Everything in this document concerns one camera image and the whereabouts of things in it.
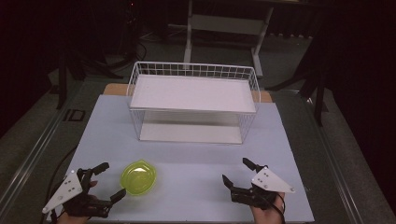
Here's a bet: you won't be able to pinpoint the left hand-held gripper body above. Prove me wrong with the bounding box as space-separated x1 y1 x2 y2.
41 168 113 219

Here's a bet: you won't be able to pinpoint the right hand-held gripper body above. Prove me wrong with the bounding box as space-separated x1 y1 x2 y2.
230 164 296 210

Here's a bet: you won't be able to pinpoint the yellow-green plastic bowl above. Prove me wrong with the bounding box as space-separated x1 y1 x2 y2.
120 159 158 197

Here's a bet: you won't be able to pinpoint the white wire shelf rack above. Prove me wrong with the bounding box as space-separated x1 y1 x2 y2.
125 61 262 146

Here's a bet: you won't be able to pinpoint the person's left hand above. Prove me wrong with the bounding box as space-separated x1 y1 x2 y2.
56 180 99 224

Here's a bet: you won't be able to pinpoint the person's right hand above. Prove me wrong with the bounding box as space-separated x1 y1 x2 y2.
250 191 286 224

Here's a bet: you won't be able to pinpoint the black stand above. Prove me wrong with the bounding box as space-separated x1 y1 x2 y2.
264 12 331 127
55 49 86 110

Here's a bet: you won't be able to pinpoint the white metal stand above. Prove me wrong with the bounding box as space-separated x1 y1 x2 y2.
182 0 275 78

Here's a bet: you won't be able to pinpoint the black cable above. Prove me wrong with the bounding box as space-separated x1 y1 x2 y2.
267 191 287 224
38 145 78 224

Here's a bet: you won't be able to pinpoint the black cables on floor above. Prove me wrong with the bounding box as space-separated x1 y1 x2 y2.
78 0 149 80

